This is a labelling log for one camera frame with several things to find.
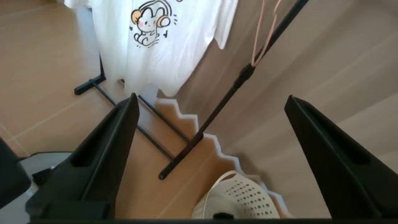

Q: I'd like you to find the black clothes rack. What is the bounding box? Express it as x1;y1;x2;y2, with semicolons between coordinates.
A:
73;0;310;181

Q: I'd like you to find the beige curtain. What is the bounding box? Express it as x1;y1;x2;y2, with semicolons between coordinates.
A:
155;0;398;219

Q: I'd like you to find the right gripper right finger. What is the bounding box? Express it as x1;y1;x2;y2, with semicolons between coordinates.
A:
284;95;398;219

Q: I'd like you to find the pink clothes hanger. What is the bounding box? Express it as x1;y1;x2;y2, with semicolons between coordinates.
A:
251;0;282;68

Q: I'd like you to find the white printed t-shirt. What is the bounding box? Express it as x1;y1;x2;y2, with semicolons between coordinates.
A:
63;0;239;98

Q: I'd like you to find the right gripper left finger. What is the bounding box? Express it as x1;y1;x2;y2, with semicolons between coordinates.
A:
26;92;141;220

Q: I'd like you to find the white laundry basket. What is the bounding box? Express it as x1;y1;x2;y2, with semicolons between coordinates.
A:
191;170;282;220

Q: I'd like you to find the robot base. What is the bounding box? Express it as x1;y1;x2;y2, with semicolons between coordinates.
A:
0;136;76;224

